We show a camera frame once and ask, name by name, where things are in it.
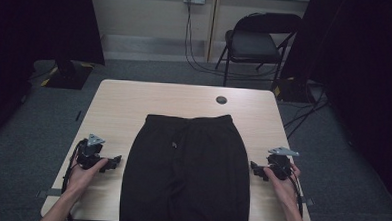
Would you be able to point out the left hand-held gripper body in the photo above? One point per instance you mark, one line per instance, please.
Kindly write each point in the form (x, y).
(88, 154)

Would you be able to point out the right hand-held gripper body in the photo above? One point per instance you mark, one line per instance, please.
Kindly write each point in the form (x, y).
(280, 164)

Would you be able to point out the black pants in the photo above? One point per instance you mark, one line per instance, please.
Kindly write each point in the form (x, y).
(187, 177)

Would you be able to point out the person's right hand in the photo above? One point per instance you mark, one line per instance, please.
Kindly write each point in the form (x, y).
(285, 189)

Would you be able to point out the person's left hand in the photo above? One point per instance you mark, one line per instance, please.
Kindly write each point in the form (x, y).
(79, 178)

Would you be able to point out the small black floor marker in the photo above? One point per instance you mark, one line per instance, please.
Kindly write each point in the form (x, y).
(78, 115)

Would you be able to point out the grey tape strip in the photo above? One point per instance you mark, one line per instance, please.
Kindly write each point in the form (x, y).
(52, 192)
(309, 201)

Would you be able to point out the grey round table grommet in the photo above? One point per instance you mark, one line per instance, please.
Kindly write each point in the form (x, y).
(221, 100)

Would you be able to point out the black folding chair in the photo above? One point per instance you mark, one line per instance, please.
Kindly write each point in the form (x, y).
(253, 44)

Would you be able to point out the black curtain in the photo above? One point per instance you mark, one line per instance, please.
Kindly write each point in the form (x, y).
(37, 23)
(362, 64)

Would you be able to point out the black stand base plate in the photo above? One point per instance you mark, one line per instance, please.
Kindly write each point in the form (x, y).
(68, 80)
(293, 91)

